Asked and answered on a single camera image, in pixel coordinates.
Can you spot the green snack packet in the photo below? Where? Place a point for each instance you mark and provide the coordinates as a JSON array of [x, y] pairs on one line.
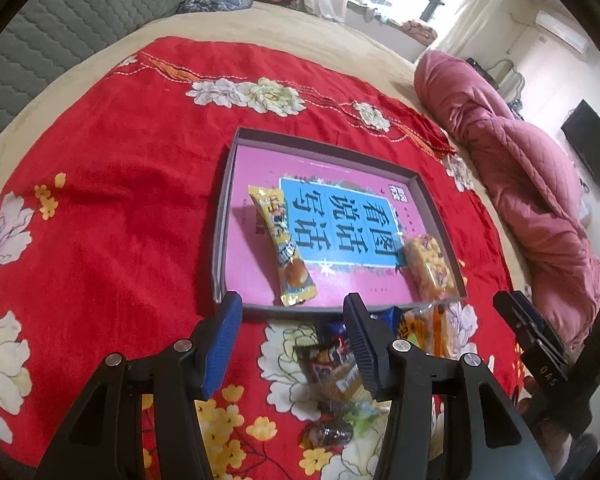
[[362, 411]]

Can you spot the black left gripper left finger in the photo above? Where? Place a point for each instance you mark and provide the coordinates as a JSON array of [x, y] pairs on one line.
[[101, 436]]

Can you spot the brown snickers bar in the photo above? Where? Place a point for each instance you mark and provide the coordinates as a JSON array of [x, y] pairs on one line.
[[333, 375]]

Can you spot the white air conditioner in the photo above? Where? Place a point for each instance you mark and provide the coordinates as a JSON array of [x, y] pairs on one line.
[[562, 31]]

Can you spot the clear bag of rice crackers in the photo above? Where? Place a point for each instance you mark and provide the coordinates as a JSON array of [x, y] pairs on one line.
[[430, 271]]

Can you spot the blue cookie packet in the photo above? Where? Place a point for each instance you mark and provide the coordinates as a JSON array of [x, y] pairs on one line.
[[333, 334]]

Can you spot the black television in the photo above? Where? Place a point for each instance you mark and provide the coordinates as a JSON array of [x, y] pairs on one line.
[[582, 131]]

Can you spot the pink quilted duvet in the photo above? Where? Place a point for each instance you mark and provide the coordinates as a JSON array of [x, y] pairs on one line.
[[533, 186]]

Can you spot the orange clear snack bag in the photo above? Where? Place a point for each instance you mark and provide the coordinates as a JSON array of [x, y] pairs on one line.
[[428, 328]]

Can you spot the yellow long snack packet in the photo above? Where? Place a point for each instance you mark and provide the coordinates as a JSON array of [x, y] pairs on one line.
[[295, 280]]

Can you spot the dark patterned cloth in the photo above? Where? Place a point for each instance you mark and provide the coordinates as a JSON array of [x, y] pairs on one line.
[[206, 6]]

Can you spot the grey quilted headboard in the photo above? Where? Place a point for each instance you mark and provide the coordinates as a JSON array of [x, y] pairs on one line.
[[48, 37]]

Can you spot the red floral blanket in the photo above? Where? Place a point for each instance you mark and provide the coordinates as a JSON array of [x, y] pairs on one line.
[[106, 225]]

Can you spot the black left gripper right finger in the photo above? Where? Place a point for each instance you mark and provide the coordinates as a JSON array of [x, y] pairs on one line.
[[448, 419]]

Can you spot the dark chocolate candy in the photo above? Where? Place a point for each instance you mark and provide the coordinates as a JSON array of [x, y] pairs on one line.
[[328, 433]]

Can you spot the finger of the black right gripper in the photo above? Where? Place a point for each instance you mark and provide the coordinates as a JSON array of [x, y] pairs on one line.
[[526, 322]]

